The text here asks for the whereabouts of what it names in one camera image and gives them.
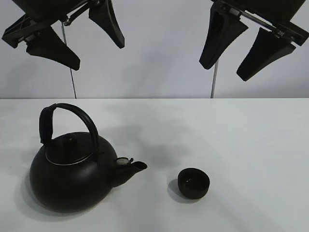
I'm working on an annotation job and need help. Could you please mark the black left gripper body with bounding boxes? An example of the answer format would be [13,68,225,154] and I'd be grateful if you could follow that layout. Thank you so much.
[2,0,99,48]

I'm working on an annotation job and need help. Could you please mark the thin grey right pole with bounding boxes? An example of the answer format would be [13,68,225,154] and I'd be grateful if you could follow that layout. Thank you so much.
[210,60,219,99]

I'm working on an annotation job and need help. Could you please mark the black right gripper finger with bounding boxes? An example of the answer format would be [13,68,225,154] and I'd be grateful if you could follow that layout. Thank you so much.
[199,4,248,70]
[237,28,296,81]

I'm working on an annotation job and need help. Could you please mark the thin dark left pole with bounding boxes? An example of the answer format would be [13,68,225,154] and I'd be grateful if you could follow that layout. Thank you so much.
[61,22,77,99]

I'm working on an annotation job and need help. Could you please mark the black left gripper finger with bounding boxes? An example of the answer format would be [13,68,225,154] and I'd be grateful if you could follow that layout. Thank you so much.
[88,0,125,49]
[26,27,80,71]

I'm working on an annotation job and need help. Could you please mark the small black teacup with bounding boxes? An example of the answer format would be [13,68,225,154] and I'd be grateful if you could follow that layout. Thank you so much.
[177,168,210,200]

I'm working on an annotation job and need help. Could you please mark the black round tea kettle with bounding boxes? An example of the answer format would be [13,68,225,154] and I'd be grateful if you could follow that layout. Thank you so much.
[29,103,147,213]

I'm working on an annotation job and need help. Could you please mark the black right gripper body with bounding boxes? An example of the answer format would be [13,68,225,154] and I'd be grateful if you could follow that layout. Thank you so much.
[221,0,309,46]

